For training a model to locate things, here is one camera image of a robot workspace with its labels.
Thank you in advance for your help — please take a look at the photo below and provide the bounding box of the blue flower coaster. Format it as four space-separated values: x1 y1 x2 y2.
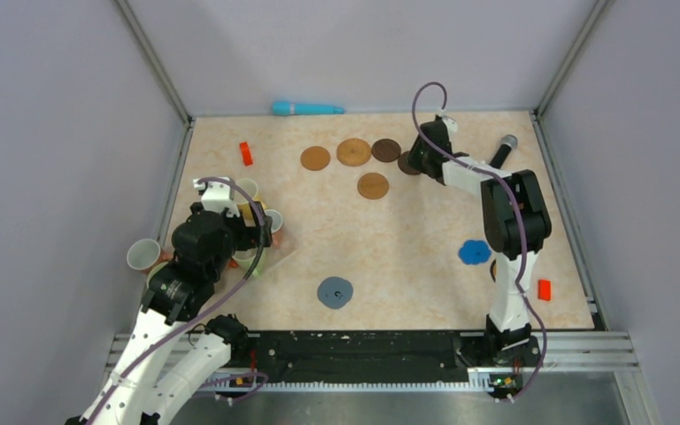
458 239 491 266

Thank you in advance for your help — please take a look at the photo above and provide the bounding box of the light green mug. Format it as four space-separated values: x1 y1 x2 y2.
231 248 269 280

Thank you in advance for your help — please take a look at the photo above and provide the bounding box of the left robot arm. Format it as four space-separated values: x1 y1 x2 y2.
67 200 273 424

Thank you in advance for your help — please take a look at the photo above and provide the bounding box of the dark wooden coaster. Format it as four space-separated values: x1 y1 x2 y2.
397 151 421 175
371 138 402 163

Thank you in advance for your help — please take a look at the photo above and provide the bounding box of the brown paw print coaster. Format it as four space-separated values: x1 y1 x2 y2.
490 260 497 282

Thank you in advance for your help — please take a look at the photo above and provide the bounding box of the black microphone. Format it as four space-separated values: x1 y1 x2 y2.
489 135 518 169

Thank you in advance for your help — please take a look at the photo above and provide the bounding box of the red block near cups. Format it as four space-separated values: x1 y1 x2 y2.
239 142 253 166

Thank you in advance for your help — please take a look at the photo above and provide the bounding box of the woven rattan coaster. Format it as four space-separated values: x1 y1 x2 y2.
336 138 372 166

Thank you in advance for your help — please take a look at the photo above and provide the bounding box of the grey silicone coaster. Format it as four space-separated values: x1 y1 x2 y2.
317 276 354 310

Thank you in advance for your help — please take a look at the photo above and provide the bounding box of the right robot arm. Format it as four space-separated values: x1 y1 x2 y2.
407 116 552 366

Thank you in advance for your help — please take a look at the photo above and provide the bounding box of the red block at right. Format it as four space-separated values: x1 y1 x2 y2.
537 279 553 301

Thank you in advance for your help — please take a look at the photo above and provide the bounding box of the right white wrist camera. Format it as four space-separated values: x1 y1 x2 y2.
437 114 459 135

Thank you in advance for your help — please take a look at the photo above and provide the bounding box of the pink printed mug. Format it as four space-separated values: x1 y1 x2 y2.
265 209 284 248

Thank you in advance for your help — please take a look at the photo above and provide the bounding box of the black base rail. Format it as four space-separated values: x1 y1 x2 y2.
217 330 542 398

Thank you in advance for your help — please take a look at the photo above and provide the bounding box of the light wooden coaster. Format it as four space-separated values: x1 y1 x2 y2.
300 146 331 171
357 173 390 200

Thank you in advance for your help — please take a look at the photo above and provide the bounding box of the turquoise microphone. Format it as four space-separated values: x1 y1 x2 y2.
271 101 345 116

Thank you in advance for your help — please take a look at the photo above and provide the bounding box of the pale green mug off table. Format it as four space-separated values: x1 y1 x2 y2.
145 261 168 285

